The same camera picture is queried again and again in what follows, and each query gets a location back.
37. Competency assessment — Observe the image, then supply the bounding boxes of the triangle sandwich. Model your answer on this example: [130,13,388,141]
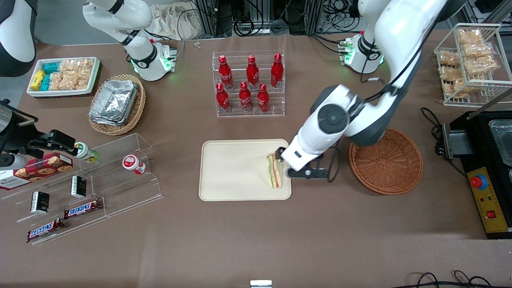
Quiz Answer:
[266,152,283,189]

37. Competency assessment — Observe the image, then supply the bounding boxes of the black floor cables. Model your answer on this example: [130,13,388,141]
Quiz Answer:
[402,271,512,288]

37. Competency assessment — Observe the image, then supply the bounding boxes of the clear fried snack bag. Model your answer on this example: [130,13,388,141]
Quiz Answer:
[458,28,483,44]
[439,66,463,81]
[464,56,499,76]
[443,78,471,99]
[461,42,493,59]
[438,51,461,67]

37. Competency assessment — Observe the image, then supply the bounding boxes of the red capped small bottle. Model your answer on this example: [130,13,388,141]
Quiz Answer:
[122,155,147,176]

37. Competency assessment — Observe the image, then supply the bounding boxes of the steel pan in machine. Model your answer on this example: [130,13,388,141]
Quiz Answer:
[489,119,512,167]

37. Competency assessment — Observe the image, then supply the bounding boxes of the black machine with yellow panel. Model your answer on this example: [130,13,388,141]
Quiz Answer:
[442,110,512,240]

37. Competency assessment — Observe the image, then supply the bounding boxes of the black arm base cable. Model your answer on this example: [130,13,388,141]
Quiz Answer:
[307,34,345,55]

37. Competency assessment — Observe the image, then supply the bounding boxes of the brown round wicker basket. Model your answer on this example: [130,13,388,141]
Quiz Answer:
[349,128,424,196]

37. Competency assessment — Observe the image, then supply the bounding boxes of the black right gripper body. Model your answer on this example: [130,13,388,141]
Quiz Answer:
[0,100,41,156]

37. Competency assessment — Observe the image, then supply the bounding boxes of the clear acrylic step display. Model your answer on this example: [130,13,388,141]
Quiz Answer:
[0,133,164,246]

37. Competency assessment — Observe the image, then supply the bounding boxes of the beige crumpled cloth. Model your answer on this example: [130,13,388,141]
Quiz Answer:
[150,3,201,41]

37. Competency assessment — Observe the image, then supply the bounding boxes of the black machine power cable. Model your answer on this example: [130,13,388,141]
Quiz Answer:
[420,107,468,177]

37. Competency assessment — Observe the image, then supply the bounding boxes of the black tangled cable bundle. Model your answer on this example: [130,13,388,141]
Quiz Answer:
[318,0,362,33]

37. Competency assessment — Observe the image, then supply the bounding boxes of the small black chocolate box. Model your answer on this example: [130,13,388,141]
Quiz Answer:
[31,191,50,214]
[71,176,87,199]

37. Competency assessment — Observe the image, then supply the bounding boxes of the aluminium foil tray stack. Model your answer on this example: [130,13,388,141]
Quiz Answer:
[89,80,139,127]

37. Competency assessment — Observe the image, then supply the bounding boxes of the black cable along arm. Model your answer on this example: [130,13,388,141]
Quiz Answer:
[326,0,449,183]

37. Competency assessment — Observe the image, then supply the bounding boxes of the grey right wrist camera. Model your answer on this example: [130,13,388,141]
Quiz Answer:
[0,154,28,171]

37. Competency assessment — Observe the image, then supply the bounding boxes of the white plastic snack crate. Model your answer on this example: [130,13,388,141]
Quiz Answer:
[27,57,102,98]

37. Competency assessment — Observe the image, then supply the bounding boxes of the green capped small bottle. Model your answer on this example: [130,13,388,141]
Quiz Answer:
[74,142,99,164]

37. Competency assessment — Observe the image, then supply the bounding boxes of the clear acrylic bottle rack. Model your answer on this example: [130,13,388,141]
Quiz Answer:
[212,51,286,118]

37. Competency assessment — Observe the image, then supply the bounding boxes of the coiled black cable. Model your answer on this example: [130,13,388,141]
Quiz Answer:
[233,15,257,38]

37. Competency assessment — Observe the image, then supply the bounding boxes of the yellow snack packet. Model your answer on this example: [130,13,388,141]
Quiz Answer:
[31,70,46,91]

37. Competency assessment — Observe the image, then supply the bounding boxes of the red cola bottle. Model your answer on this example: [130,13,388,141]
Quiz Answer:
[271,53,284,88]
[239,82,254,113]
[246,55,260,90]
[257,83,270,113]
[218,55,234,90]
[216,83,232,114]

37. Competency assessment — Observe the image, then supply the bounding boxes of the white wire rack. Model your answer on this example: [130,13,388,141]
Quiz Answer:
[434,23,512,108]

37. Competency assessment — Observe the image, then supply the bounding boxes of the light oval wicker basket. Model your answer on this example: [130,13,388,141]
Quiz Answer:
[88,74,146,136]

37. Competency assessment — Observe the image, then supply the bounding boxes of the red tartan cookie box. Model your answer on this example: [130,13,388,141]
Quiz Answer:
[0,152,74,191]

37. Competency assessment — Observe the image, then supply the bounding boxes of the Snickers chocolate bar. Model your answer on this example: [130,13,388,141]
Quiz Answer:
[26,218,65,244]
[64,199,103,220]

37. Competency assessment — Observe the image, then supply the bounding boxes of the cream plastic serving tray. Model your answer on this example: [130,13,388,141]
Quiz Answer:
[199,139,292,202]

